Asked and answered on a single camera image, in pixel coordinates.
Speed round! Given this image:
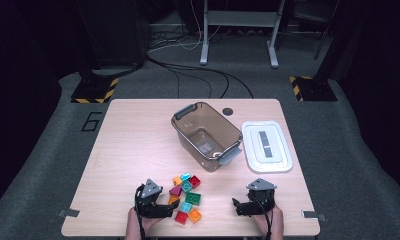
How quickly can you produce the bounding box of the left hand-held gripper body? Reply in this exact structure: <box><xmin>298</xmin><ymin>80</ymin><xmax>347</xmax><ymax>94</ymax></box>
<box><xmin>134</xmin><ymin>178</ymin><xmax>175</xmax><ymax>220</ymax></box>

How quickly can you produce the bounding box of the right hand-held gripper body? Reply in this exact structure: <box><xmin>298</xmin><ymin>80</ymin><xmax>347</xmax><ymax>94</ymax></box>
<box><xmin>240</xmin><ymin>178</ymin><xmax>278</xmax><ymax>217</ymax></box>

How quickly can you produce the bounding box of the pile of colourful toy bricks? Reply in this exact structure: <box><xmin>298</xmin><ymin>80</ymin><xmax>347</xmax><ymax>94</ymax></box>
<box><xmin>174</xmin><ymin>181</ymin><xmax>203</xmax><ymax>226</ymax></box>

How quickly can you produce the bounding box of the red toy brick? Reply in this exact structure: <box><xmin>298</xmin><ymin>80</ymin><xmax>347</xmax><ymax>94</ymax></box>
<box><xmin>188</xmin><ymin>175</ymin><xmax>202</xmax><ymax>189</ymax></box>

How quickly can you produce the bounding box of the white storage box lid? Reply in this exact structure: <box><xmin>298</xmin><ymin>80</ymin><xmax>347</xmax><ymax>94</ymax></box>
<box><xmin>241</xmin><ymin>120</ymin><xmax>294</xmax><ymax>174</ymax></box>

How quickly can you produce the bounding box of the brown transparent storage box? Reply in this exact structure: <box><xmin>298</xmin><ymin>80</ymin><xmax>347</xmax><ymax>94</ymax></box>
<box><xmin>170</xmin><ymin>101</ymin><xmax>244</xmax><ymax>173</ymax></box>

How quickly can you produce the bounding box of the person's left hand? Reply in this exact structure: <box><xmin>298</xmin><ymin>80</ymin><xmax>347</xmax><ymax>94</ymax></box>
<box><xmin>126</xmin><ymin>206</ymin><xmax>166</xmax><ymax>237</ymax></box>

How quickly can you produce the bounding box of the person's right hand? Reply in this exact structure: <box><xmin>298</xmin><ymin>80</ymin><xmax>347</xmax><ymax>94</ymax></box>
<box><xmin>251</xmin><ymin>204</ymin><xmax>285</xmax><ymax>235</ymax></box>

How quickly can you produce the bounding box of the grey tape strip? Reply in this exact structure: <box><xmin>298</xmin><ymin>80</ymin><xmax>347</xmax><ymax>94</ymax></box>
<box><xmin>301</xmin><ymin>209</ymin><xmax>327</xmax><ymax>223</ymax></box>
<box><xmin>57</xmin><ymin>208</ymin><xmax>81</xmax><ymax>218</ymax></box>

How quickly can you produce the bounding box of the black yellow striped stand base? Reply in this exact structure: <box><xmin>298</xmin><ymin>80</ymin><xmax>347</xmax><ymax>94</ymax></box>
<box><xmin>70</xmin><ymin>77</ymin><xmax>120</xmax><ymax>104</ymax></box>
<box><xmin>289</xmin><ymin>75</ymin><xmax>338</xmax><ymax>102</ymax></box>

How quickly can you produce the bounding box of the dark curtain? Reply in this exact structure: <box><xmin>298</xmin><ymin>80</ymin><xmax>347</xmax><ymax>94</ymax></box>
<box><xmin>334</xmin><ymin>0</ymin><xmax>400</xmax><ymax>201</ymax></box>
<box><xmin>0</xmin><ymin>0</ymin><xmax>76</xmax><ymax>214</ymax></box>

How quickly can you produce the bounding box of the large black cabinet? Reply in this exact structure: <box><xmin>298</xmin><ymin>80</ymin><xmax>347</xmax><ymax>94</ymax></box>
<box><xmin>72</xmin><ymin>0</ymin><xmax>147</xmax><ymax>69</ymax></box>

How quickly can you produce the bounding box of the black stand leg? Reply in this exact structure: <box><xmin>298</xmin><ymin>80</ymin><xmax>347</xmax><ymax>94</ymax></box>
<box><xmin>314</xmin><ymin>0</ymin><xmax>341</xmax><ymax>61</ymax></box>

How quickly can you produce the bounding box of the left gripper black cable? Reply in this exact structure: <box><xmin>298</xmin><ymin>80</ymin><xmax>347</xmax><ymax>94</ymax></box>
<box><xmin>134</xmin><ymin>184</ymin><xmax>149</xmax><ymax>240</ymax></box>

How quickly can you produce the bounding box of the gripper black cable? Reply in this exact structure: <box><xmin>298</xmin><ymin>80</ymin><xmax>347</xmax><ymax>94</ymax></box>
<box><xmin>134</xmin><ymin>184</ymin><xmax>149</xmax><ymax>240</ymax></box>
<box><xmin>254</xmin><ymin>196</ymin><xmax>276</xmax><ymax>240</ymax></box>

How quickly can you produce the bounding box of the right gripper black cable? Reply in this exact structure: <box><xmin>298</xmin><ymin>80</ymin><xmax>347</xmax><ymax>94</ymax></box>
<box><xmin>254</xmin><ymin>196</ymin><xmax>276</xmax><ymax>240</ymax></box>

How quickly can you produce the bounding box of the black floor cable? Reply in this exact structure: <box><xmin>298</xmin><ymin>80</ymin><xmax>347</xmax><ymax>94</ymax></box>
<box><xmin>162</xmin><ymin>65</ymin><xmax>181</xmax><ymax>100</ymax></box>
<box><xmin>146</xmin><ymin>54</ymin><xmax>231</xmax><ymax>100</ymax></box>
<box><xmin>217</xmin><ymin>69</ymin><xmax>255</xmax><ymax>100</ymax></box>

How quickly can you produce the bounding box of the white floor cable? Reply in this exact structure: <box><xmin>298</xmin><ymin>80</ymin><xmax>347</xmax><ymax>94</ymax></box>
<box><xmin>147</xmin><ymin>0</ymin><xmax>222</xmax><ymax>54</ymax></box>

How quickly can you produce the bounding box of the white metal stand frame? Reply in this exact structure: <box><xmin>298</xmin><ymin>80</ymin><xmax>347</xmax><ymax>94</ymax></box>
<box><xmin>199</xmin><ymin>0</ymin><xmax>286</xmax><ymax>69</ymax></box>

